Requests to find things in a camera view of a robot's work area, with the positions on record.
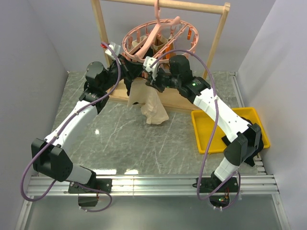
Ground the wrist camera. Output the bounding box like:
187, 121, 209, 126
143, 56, 158, 80
100, 42, 121, 60

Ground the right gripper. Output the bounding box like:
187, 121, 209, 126
146, 68, 181, 93

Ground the pink round clip hanger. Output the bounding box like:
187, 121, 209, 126
122, 0, 199, 63

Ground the black underwear in tray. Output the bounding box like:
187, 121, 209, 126
222, 117, 264, 167

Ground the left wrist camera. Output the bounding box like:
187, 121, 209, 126
100, 42, 121, 60

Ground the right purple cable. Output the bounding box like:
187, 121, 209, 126
151, 49, 241, 210

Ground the yellow plastic tray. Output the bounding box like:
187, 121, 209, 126
191, 107, 270, 154

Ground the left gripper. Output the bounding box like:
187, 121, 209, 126
102, 54, 145, 92

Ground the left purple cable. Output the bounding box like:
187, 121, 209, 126
21, 43, 120, 213

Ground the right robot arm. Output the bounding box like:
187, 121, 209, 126
143, 55, 264, 192

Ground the aluminium mounting rail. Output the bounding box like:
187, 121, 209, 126
15, 174, 279, 230

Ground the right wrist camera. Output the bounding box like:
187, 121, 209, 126
143, 56, 158, 80

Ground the brown underwear on hanger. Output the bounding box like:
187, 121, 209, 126
152, 34, 176, 59

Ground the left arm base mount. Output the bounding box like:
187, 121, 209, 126
68, 178, 113, 213

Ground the purple cable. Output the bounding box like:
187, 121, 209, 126
151, 49, 241, 210
21, 43, 120, 213

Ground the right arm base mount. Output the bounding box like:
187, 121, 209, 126
192, 177, 241, 210

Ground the wooden hanging rack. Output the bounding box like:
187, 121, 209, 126
91, 0, 231, 110

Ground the black underwear on hanger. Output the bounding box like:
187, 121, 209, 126
118, 54, 144, 96

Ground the beige boxer underwear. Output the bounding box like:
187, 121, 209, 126
127, 80, 169, 125

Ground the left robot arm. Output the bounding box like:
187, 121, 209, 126
31, 57, 143, 193

